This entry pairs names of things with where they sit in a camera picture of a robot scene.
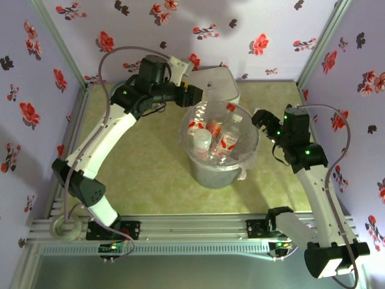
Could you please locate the clear plastic bin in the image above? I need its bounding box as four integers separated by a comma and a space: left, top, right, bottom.
180, 101, 261, 190

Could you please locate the aluminium frame post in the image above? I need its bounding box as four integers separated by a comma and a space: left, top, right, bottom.
296, 0, 353, 91
28, 0, 90, 91

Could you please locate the small circuit board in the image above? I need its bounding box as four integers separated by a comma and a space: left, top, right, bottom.
98, 244, 126, 253
269, 240, 294, 250

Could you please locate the grey slotted cable duct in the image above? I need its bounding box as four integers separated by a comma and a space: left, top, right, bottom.
40, 243, 270, 256

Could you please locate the clear plastic bin liner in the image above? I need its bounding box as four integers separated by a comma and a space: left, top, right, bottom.
180, 101, 262, 181

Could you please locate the white square zip case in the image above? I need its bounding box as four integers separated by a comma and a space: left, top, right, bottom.
188, 66, 241, 106

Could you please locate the right small circuit board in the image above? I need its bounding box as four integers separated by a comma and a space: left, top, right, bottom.
269, 240, 294, 250

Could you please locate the right grey arm cable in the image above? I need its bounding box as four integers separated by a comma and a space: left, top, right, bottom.
270, 104, 360, 287

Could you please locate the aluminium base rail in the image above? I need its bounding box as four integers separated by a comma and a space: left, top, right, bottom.
28, 213, 360, 246

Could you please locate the left grey arm cable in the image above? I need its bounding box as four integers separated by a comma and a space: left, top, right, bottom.
63, 45, 171, 263

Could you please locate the left small circuit board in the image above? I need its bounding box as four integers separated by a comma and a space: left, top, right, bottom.
98, 244, 126, 253

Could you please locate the clear tape roll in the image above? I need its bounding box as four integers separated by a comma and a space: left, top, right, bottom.
49, 214, 82, 241

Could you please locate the aluminium table side rail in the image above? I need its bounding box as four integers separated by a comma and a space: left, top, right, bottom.
296, 82, 354, 217
45, 85, 93, 220

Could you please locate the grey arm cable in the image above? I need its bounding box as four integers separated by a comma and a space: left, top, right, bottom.
63, 45, 171, 263
270, 104, 360, 287

